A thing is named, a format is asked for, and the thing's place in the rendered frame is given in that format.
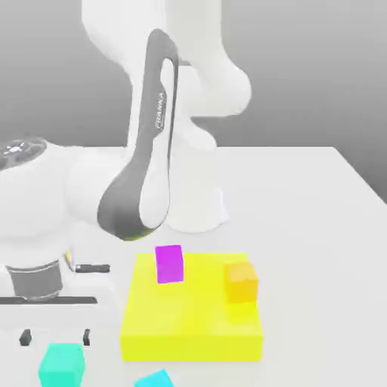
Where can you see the large yellow box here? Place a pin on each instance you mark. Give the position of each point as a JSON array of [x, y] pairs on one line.
[[187, 320]]

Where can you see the small magenta cube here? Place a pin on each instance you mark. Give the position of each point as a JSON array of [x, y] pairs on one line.
[[170, 266]]

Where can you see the small orange cube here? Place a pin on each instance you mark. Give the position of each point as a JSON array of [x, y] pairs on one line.
[[242, 284]]

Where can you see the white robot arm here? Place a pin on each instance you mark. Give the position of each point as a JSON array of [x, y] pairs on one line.
[[193, 181]]

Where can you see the small turquoise cube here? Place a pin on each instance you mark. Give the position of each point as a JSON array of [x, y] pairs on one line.
[[62, 365]]

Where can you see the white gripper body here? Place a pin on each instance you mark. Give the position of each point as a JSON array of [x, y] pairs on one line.
[[54, 314]]

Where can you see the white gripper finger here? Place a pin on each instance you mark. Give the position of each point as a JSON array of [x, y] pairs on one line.
[[86, 336], [25, 337]]

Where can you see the small cyan cube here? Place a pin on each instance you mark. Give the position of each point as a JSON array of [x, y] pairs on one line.
[[154, 380]]

